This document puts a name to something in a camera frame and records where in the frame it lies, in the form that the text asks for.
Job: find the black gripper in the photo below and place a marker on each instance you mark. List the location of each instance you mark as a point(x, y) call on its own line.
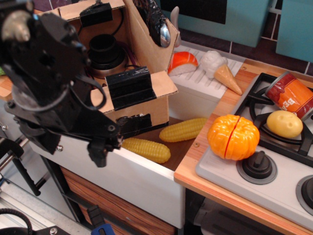
point(46, 112)

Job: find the small cardboard box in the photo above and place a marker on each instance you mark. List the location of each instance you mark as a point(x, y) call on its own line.
point(135, 24)

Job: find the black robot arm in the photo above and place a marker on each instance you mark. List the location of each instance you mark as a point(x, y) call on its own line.
point(45, 60)

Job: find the metal clamp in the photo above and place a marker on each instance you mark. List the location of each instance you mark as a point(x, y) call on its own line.
point(36, 170)

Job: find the yellow toy corn front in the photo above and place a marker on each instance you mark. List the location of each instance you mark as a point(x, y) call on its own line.
point(150, 150)

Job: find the yellow toy corn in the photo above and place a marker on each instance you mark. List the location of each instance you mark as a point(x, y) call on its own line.
point(183, 131)
point(150, 150)

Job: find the black cylinder in box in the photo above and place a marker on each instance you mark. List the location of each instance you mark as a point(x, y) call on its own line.
point(105, 53)

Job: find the yellow toy corn back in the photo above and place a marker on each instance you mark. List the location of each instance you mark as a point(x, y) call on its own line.
point(183, 131)

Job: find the toy salmon sushi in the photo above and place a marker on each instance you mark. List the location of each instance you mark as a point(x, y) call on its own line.
point(182, 62)

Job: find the metal spoon on flap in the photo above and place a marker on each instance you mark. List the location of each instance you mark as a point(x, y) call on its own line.
point(165, 37)

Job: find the orange toy pumpkin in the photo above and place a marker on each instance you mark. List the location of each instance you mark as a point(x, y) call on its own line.
point(233, 137)

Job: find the toy ice cream cone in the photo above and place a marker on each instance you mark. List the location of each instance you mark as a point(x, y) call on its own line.
point(216, 66)

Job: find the grey toy faucet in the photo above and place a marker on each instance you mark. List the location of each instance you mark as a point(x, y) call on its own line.
point(174, 16)

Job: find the black stove grate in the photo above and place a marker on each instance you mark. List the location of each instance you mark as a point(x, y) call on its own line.
point(256, 106)

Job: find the black stove knob left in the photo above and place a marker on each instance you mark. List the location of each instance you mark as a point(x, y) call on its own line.
point(258, 169)

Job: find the black stove knob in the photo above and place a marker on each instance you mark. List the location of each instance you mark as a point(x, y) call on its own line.
point(304, 193)
point(258, 169)

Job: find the white toy stove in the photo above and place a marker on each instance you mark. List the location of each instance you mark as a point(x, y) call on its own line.
point(279, 176)

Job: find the yellow toy potato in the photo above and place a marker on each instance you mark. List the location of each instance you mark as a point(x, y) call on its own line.
point(285, 124)

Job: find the red bean can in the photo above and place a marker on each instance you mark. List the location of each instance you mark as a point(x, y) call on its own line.
point(290, 94)

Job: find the black stove knob right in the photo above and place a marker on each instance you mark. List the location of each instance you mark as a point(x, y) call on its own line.
point(304, 193)

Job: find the blue black clamp handle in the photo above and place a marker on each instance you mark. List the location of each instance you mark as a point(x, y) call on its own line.
point(100, 227)

